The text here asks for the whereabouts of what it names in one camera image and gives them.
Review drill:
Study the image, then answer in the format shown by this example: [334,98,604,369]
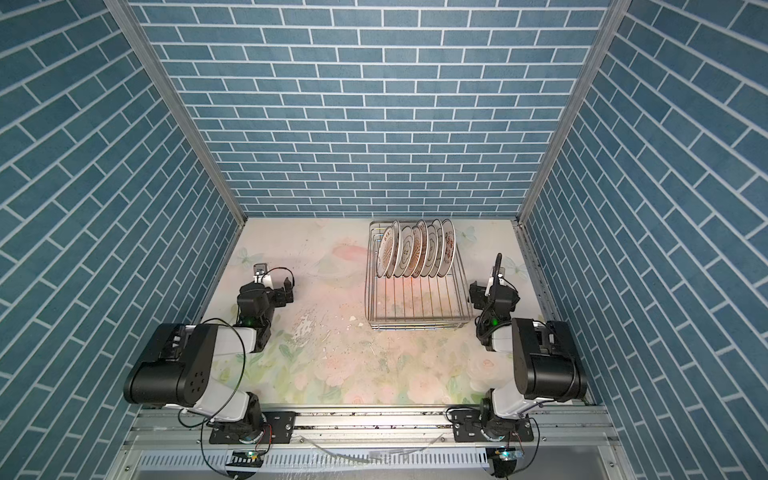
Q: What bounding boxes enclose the large plate red characters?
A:
[437,219,456,278]

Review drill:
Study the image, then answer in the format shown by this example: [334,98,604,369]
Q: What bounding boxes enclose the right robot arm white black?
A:
[469,277,588,441]

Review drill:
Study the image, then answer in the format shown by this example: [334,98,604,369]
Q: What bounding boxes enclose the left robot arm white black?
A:
[123,277,296,448]

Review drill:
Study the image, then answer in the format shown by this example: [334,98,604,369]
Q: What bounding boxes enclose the plate in rack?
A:
[409,220,428,278]
[421,219,443,278]
[393,226,414,277]

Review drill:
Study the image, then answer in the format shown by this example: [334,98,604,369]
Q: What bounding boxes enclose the small plate orange sunburst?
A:
[376,220,400,278]

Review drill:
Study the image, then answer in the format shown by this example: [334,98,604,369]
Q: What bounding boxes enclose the right green circuit board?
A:
[489,447,524,463]

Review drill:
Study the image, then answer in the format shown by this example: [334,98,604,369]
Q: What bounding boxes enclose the green circuit board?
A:
[225,450,264,471]
[489,447,524,463]

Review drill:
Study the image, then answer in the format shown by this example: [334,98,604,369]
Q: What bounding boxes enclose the left green circuit board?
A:
[225,450,264,471]

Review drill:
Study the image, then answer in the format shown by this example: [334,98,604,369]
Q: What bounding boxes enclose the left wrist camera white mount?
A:
[253,263,273,288]

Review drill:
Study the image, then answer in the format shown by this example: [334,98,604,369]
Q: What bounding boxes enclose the metal wire dish rack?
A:
[365,220,471,330]

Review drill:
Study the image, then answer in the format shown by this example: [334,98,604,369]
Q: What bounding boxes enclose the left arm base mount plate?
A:
[209,411,297,447]

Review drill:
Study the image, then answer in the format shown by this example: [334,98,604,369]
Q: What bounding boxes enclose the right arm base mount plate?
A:
[445,407,534,443]

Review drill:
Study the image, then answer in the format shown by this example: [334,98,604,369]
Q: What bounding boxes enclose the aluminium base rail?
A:
[124,404,619,450]

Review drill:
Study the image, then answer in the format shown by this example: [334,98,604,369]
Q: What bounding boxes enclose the white slotted cable duct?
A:
[138,448,489,473]

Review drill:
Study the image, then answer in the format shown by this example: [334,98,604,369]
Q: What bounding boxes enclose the right aluminium corner post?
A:
[517,0,631,224]

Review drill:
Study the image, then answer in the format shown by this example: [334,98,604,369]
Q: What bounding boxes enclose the aluminium corner post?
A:
[104,0,247,228]
[517,0,631,224]

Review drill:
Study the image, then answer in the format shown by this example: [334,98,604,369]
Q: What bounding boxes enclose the left aluminium corner post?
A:
[104,0,247,228]

